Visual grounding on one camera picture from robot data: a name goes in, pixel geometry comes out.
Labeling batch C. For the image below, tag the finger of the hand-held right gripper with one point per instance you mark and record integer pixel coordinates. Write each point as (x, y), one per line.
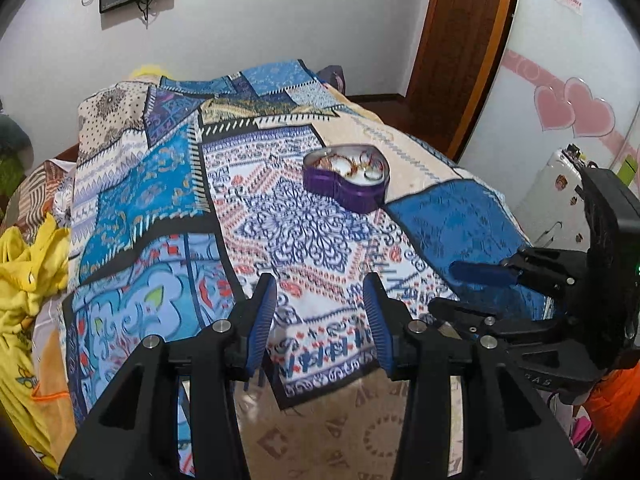
(465, 312)
(480, 272)

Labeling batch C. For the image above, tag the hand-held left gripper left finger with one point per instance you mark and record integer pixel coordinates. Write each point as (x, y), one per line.
(261, 322)

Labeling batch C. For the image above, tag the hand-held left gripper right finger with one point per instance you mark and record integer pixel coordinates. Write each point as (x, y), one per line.
(378, 325)

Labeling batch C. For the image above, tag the purple heart-shaped tin box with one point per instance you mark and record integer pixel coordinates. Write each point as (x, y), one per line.
(340, 187)

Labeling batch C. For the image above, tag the white suitcase with stickers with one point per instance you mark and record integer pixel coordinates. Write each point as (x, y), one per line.
(555, 195)

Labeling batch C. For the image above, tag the patchwork printed blanket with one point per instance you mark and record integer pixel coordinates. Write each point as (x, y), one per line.
(280, 200)

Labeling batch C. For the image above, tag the orange cloth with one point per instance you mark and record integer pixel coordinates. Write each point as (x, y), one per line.
(617, 405)

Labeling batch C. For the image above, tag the pink heart sticker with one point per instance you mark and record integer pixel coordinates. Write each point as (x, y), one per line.
(552, 105)
(592, 110)

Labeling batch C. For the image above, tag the white sliding wardrobe door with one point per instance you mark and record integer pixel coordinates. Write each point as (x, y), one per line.
(565, 60)

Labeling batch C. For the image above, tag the brown wooden door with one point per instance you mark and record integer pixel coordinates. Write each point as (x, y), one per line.
(457, 50)

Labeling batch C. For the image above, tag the yellow cloth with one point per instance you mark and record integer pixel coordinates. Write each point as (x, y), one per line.
(25, 310)

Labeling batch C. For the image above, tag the dark purple bag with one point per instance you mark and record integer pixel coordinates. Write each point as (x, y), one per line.
(334, 79)

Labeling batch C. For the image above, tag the striped bed sheet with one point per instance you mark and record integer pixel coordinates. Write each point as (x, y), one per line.
(45, 195)

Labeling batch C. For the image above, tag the yellow plastic object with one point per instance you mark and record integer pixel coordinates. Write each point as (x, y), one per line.
(147, 71)

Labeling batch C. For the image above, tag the grey pillow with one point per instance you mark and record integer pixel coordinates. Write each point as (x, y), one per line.
(12, 135)

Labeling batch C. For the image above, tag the red and white wall sticker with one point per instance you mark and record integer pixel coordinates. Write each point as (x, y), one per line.
(570, 1)

